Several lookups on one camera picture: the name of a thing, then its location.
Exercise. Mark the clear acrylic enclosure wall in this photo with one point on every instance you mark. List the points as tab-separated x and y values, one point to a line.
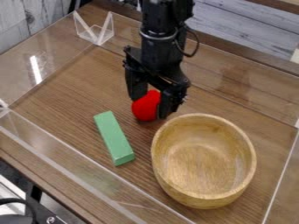
85	186

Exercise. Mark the green rectangular block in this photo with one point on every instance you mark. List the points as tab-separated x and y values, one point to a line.
115	139

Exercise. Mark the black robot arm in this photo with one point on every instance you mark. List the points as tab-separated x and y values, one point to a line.
165	17

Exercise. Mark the black table leg bracket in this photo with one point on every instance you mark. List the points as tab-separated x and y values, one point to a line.
45	215

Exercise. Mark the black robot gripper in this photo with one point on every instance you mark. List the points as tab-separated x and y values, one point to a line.
154	64

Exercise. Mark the round wooden bowl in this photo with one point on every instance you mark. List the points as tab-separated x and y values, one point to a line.
205	160

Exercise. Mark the red plush strawberry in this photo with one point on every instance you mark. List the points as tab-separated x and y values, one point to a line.
145	107

